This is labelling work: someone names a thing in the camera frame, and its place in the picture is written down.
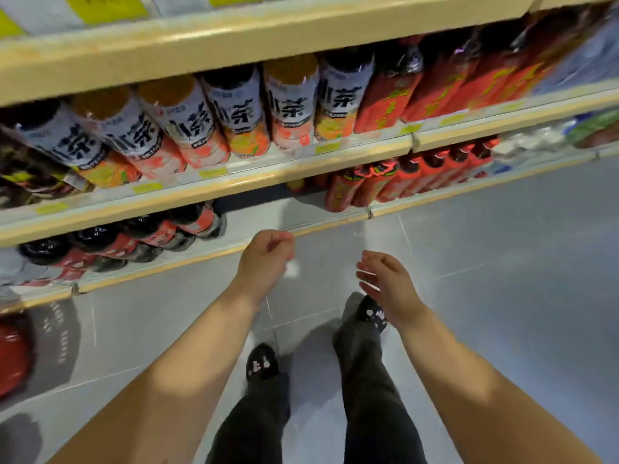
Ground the person's left hand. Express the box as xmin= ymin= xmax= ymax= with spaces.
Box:
xmin=236 ymin=230 xmax=296 ymax=306

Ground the person's right hand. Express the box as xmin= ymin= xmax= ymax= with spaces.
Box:
xmin=356 ymin=250 xmax=432 ymax=332

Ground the person's left forearm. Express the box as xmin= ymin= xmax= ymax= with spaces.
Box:
xmin=48 ymin=282 xmax=265 ymax=464

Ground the person's right forearm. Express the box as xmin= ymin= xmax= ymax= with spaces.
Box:
xmin=397 ymin=305 xmax=604 ymax=464

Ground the person's right black shoe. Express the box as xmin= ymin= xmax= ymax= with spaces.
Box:
xmin=355 ymin=295 xmax=389 ymax=334

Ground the person's black shoe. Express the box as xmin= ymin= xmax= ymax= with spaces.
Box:
xmin=245 ymin=342 xmax=280 ymax=382
xmin=355 ymin=295 xmax=389 ymax=334

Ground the beige store shelf board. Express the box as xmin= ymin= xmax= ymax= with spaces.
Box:
xmin=0 ymin=140 xmax=619 ymax=315
xmin=0 ymin=78 xmax=619 ymax=248
xmin=0 ymin=0 xmax=619 ymax=108

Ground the row of red orange bottles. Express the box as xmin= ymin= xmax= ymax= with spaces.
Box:
xmin=286 ymin=136 xmax=502 ymax=213

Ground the person's left black shoe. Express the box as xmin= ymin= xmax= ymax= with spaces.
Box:
xmin=245 ymin=342 xmax=280 ymax=382

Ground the person's right trouser leg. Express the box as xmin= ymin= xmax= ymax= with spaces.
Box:
xmin=333 ymin=292 xmax=429 ymax=464

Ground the person's trouser leg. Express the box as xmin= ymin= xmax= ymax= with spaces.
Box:
xmin=205 ymin=374 xmax=292 ymax=464
xmin=333 ymin=292 xmax=429 ymax=464

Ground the row of white label tea bottles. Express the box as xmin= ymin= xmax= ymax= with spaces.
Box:
xmin=0 ymin=49 xmax=376 ymax=189

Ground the row of dark cola bottles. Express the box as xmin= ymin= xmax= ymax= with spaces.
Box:
xmin=17 ymin=202 xmax=228 ymax=281

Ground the person's left trouser leg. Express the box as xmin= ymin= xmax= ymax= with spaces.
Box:
xmin=205 ymin=374 xmax=292 ymax=464

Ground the row of tall red label bottles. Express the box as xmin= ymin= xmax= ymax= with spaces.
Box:
xmin=354 ymin=7 xmax=600 ymax=135

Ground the row of clear green bottles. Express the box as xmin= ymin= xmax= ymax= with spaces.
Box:
xmin=493 ymin=107 xmax=619 ymax=162

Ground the pile of dark snack packets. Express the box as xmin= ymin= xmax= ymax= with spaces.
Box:
xmin=0 ymin=132 xmax=93 ymax=209

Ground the red shopping basket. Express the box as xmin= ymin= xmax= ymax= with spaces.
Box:
xmin=0 ymin=316 xmax=35 ymax=401

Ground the row of white yellow packages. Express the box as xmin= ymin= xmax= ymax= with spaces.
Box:
xmin=0 ymin=0 xmax=291 ymax=40

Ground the row of blue packs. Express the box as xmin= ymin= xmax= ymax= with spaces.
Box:
xmin=534 ymin=12 xmax=619 ymax=94

